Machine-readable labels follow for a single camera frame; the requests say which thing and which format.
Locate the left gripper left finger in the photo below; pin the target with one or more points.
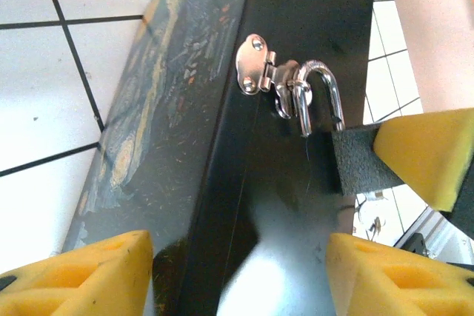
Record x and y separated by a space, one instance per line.
74 286

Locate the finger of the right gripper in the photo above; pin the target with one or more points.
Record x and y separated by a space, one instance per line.
426 157

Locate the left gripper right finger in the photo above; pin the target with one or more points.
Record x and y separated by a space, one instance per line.
400 286

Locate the black padlock silver shackle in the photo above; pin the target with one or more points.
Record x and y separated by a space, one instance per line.
363 160

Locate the silver box hasp latch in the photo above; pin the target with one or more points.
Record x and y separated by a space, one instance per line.
252 60

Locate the black starry night box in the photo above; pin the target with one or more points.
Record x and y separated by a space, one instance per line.
185 109

